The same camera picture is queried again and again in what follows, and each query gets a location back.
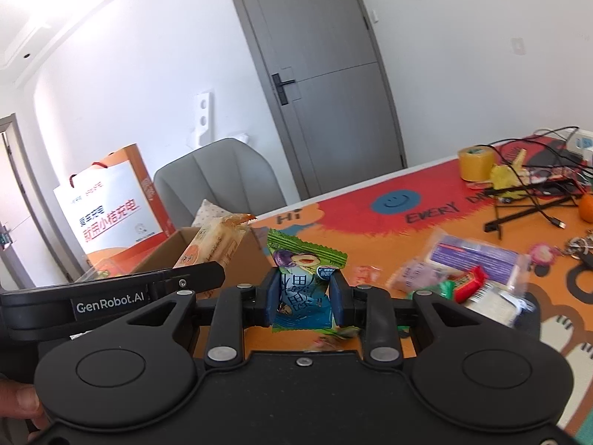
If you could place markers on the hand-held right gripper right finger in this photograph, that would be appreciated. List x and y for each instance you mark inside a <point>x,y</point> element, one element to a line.
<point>338,303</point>

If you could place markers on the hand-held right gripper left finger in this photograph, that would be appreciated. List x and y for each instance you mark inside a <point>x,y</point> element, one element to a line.
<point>271,301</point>

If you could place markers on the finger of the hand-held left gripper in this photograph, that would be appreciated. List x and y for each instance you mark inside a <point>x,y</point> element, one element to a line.
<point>199,278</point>

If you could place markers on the beige snack packet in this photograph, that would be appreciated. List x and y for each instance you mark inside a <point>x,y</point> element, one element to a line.
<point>213,243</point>

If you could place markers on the green snack packet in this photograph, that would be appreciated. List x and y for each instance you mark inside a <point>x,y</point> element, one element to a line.
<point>301,259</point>

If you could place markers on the brown cardboard box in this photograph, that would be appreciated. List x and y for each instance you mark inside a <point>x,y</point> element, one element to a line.
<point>252,250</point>

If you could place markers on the red candy packet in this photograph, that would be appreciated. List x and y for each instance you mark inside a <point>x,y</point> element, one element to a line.
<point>470,283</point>

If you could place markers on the person's left hand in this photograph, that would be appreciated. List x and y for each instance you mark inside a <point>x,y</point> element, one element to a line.
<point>23,403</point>

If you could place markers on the small colourful snack packet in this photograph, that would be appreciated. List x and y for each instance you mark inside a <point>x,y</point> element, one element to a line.
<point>340,336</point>

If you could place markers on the patterned beige cushion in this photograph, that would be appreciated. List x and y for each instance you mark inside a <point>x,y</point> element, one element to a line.
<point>208,213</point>

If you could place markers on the small purple snack packet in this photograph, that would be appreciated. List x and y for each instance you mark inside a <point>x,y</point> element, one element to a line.
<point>414,276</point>

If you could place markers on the green candy packet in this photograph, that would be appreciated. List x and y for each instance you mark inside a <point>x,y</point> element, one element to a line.
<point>445,288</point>

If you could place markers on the grey chair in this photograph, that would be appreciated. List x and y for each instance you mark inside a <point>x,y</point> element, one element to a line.
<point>222,171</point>

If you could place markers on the white side door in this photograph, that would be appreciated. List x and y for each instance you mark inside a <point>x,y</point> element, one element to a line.
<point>14,204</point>

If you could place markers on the orange and white paper bag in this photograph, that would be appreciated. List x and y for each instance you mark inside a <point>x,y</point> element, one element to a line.
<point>111,204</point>

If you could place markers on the large purple and white packet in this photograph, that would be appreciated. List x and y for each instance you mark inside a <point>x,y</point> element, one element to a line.
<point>477,255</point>

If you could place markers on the white snack packet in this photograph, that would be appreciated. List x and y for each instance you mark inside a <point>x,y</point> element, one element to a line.
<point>495,306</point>

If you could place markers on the black folding stand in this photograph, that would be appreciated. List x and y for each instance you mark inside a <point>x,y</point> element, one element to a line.
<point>509,220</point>

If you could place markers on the yellow tape roll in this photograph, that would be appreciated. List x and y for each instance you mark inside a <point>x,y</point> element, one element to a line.
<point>475,164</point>

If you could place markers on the yellow crumpled wrapper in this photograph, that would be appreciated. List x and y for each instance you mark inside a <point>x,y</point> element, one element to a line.
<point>505,176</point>

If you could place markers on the grey door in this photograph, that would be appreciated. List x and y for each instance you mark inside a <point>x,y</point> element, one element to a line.
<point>324,92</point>

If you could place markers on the bunch of keys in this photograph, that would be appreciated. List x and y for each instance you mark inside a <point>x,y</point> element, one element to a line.
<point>584,250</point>

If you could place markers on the black flat case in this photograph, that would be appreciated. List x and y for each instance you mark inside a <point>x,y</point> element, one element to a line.
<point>551,157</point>

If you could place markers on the orange fruit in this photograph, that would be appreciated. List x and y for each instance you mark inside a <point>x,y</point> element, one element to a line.
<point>587,207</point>

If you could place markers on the white power strip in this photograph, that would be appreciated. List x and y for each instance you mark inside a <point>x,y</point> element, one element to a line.
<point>581,142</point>

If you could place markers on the white wall socket plate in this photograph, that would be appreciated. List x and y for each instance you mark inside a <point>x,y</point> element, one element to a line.
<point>203,118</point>

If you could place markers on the white light switch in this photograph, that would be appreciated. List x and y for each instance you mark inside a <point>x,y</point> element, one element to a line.
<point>375,16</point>

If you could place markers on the pale wall sticker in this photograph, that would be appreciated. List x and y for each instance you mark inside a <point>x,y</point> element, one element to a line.
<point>518,46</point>

